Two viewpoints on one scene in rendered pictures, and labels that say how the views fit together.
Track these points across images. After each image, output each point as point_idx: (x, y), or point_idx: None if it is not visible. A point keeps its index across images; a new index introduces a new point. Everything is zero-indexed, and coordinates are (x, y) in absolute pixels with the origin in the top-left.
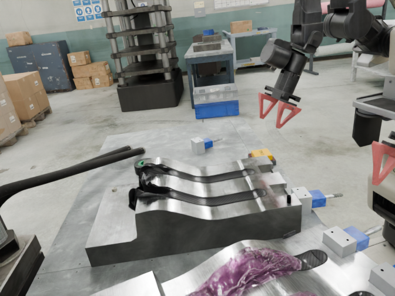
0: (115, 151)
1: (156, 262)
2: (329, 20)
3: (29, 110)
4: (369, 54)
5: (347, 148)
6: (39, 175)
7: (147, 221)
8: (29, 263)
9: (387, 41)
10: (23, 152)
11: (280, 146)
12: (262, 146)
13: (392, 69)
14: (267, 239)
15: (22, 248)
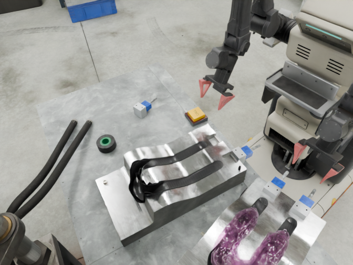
0: (68, 132)
1: (166, 228)
2: (250, 20)
3: None
4: (272, 38)
5: (221, 44)
6: (39, 192)
7: (161, 212)
8: (60, 255)
9: (287, 36)
10: None
11: (168, 49)
12: (189, 99)
13: (289, 55)
14: (226, 191)
15: (53, 249)
